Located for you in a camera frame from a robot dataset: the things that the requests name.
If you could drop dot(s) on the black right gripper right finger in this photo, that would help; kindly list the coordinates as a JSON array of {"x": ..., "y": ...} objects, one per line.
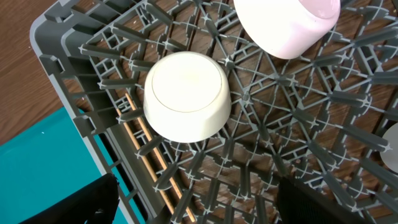
[{"x": 298, "y": 203}]

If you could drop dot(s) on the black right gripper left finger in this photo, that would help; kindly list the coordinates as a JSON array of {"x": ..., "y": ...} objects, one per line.
[{"x": 97, "y": 202}]

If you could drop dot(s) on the wooden chopstick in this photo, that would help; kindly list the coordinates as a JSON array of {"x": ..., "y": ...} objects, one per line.
[
  {"x": 160, "y": 157},
  {"x": 149, "y": 168}
]

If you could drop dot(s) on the white bowl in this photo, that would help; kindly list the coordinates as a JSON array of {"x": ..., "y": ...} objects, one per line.
[{"x": 186, "y": 97}]

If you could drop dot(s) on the pink bowl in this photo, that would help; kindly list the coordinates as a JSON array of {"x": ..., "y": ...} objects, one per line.
[{"x": 287, "y": 28}]

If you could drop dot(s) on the grey dishwasher rack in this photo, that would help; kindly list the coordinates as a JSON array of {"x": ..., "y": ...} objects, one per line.
[{"x": 319, "y": 117}]

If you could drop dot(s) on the teal serving tray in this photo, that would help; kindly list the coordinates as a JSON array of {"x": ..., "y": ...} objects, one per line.
[{"x": 42, "y": 166}]

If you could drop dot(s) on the white cup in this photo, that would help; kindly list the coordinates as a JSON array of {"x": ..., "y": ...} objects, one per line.
[{"x": 390, "y": 157}]

